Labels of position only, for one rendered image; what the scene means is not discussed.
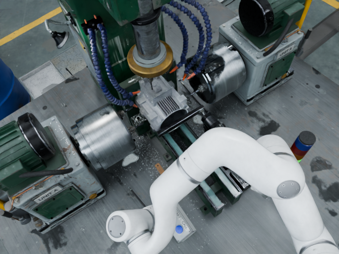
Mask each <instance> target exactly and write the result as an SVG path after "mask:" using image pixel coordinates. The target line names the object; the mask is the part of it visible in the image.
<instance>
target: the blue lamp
mask: <svg viewBox="0 0 339 254"><path fill-rule="evenodd" d="M295 145H296V147H297V148H298V149H299V150H301V151H308V150H310V148H311V147H312V146H313V145H311V146H306V145H304V144H302V143H301V142H300V140H299V136H298V137H297V138H296V140H295Z"/></svg>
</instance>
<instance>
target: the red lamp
mask: <svg viewBox="0 0 339 254"><path fill-rule="evenodd" d="M292 151H293V152H294V153H295V154H296V155H298V156H304V155H306V154H307V152H308V151H301V150H299V149H298V148H297V147H296V145H295V141H294V143H293V144H292Z"/></svg>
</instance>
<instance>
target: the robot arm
mask: <svg viewBox="0 0 339 254"><path fill-rule="evenodd" d="M221 166H225V167H227V168H229V169H230V170H232V171H233V172H235V173H236V174H237V175H238V176H240V177H241V178H242V179H243V180H244V181H246V182H247V183H248V184H249V185H251V186H252V187H254V188H255V189H256V190H258V191H259V192H261V193H263V194H265V195H267V196H269V197H271V198H272V200H273V202H274V204H275V206H276V208H277V210H278V212H279V214H280V216H281V218H282V220H283V222H284V224H285V226H286V228H287V230H288V232H289V233H290V235H291V237H292V240H293V243H294V246H295V249H296V252H297V254H339V249H338V247H337V245H336V243H335V241H334V240H333V238H332V236H331V235H330V233H329V232H328V230H327V229H326V227H325V225H324V223H323V221H322V218H321V216H320V213H319V211H318V209H317V206H316V204H315V202H314V199H313V197H312V195H311V193H310V191H309V189H308V187H307V185H306V183H305V174H304V172H303V169H302V167H301V166H300V164H299V162H298V161H297V159H296V158H295V156H294V154H293V153H292V151H291V150H290V148H289V146H288V145H287V143H286V142H285V141H284V140H283V139H282V138H281V137H279V136H276V135H265V136H262V137H260V138H259V139H258V140H255V139H253V138H252V137H250V136H249V135H247V134H245V133H244V132H241V131H239V130H236V129H232V128H225V127H217V128H212V129H210V130H208V131H206V132H205V133H204V134H203V135H201V136H200V137H199V138H198V139H197V140H196V141H195V142H194V143H193V144H192V145H191V146H190V147H189V148H188V149H187V150H186V151H185V152H184V153H183V154H182V155H181V156H180V157H179V158H178V159H177V160H176V161H175V162H174V163H173V164H172V165H171V166H170V167H169V168H168V169H167V170H166V171H164V172H163V173H162V174H161V175H160V176H159V177H158V178H157V179H156V180H155V181H154V183H153V184H152V185H151V187H150V197H151V201H152V205H150V206H147V207H145V208H143V209H134V210H121V211H115V212H113V213H111V214H110V216H109V217H108V219H107V222H106V231H107V233H108V235H109V237H110V238H111V239H112V240H113V241H116V242H121V241H123V242H125V243H126V245H127V246H128V248H129V250H130V252H131V254H158V253H160V252H161V251H162V250H163V249H164V248H165V247H166V246H167V245H168V243H169V242H170V240H171V239H172V237H173V234H174V232H175V228H176V223H177V204H178V202H179V201H180V200H182V199H183V198H184V197H185V196H186V195H187V194H188V193H190V192H191V191H192V190H193V189H194V188H195V187H197V186H198V185H199V184H200V183H201V182H202V181H203V180H205V179H206V178H207V177H208V176H210V175H211V174H212V173H213V172H214V171H215V170H216V169H217V168H219V167H221Z"/></svg>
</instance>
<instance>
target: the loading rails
mask: <svg viewBox="0 0 339 254"><path fill-rule="evenodd" d="M148 125H149V128H150V125H151V124H150V123H149V121H148ZM175 131H176V133H177V134H178V135H179V137H180V138H181V139H182V141H183V142H184V143H185V144H186V146H187V147H190V146H191V145H192V144H193V143H194V142H195V141H196V140H197V139H198V138H199V137H198V136H197V135H196V133H195V132H194V131H193V130H192V128H191V127H190V126H189V125H188V123H187V122H186V123H183V124H181V126H180V127H178V128H177V129H175ZM146 133H147V135H148V137H149V138H150V139H152V138H154V137H155V136H156V137H157V139H158V140H159V141H160V143H161V144H162V146H163V147H164V148H165V150H166V151H167V153H165V154H164V155H163V158H164V159H165V161H166V162H169V161H170V160H172V159H173V161H174V162H175V161H176V160H177V159H178V158H179V157H180V156H181V155H182V154H183V151H182V150H181V148H180V147H179V146H178V144H177V143H176V142H175V140H174V139H173V138H172V136H171V135H170V134H169V133H166V134H165V135H164V136H161V137H160V138H159V137H158V135H157V133H156V132H153V131H152V129H151V130H149V131H148V132H146ZM210 177H211V178H212V179H213V181H214V182H215V183H214V184H213V185H211V186H209V185H208V184H207V183H206V181H205V180H203V181H202V182H201V183H200V184H199V185H198V186H197V187H195V188H194V190H195V191H196V193H197V194H198V196H199V197H200V198H201V200H202V201H203V202H204V204H205V205H204V206H202V207H201V208H200V210H201V211H202V213H203V214H204V216H206V215H207V214H208V213H210V212H211V213H212V215H213V216H214V217H216V216H217V215H219V214H220V213H221V212H222V210H223V207H224V204H223V203H221V201H220V200H219V199H218V197H217V196H216V194H218V193H219V192H221V191H222V192H223V194H224V195H225V196H226V198H227V199H228V200H229V202H230V203H231V204H232V205H233V204H234V203H236V202H237V201H238V200H239V199H240V197H241V195H242V193H243V191H242V190H241V189H240V188H239V186H238V185H237V184H236V183H235V182H234V180H233V179H232V178H231V177H230V175H229V174H228V173H227V171H226V170H225V169H224V168H223V167H222V166H221V167H219V168H217V169H216V170H215V171H214V172H213V173H212V174H211V175H210Z"/></svg>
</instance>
